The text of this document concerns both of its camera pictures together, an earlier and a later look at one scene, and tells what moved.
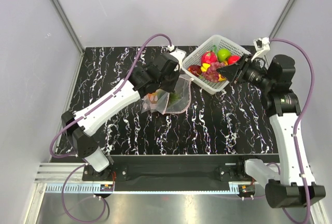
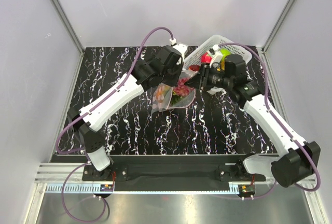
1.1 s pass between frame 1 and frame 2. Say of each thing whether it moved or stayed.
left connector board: stayed
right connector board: stayed
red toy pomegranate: stayed
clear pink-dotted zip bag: moved
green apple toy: stayed
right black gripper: moved
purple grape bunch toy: moved
